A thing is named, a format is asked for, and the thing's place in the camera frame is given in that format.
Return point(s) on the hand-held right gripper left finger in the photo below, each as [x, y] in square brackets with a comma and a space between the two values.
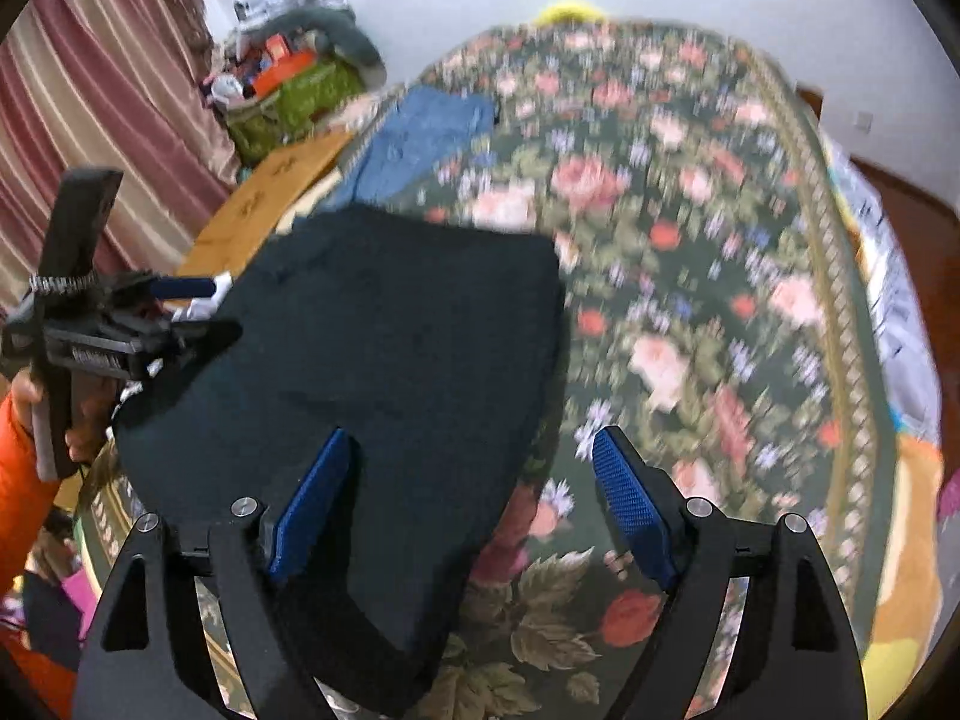
[311, 502]

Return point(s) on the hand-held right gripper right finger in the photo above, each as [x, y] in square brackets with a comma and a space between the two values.
[634, 502]

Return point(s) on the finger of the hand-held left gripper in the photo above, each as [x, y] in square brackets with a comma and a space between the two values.
[199, 337]
[184, 288]

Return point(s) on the black pants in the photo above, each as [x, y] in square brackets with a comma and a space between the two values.
[390, 360]

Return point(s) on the person's left forearm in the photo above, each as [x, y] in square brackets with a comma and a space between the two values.
[19, 480]

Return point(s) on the person's left hand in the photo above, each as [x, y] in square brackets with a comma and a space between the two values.
[94, 424]

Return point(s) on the white cloth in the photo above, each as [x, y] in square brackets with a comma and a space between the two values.
[201, 307]

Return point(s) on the wooden lap desk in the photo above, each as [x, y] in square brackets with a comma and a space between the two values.
[255, 202]

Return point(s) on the pink striped curtain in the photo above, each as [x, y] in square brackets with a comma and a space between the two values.
[97, 112]

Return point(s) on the green storage box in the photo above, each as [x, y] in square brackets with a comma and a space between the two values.
[292, 103]

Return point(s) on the floral blanket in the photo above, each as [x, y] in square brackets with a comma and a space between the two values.
[675, 277]

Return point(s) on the orange box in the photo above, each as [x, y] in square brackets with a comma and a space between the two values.
[283, 69]

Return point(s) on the blue jeans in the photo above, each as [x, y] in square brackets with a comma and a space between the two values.
[420, 135]

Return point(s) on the yellow orange bedsheet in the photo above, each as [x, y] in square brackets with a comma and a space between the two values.
[907, 577]

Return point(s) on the pile of clothes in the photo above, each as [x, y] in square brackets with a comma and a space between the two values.
[330, 22]

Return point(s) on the white printed bedsheet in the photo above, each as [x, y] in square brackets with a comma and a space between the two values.
[900, 330]

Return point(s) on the yellow curved headboard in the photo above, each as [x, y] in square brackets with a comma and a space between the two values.
[570, 12]

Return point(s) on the white wall outlet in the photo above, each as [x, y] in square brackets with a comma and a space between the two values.
[864, 121]

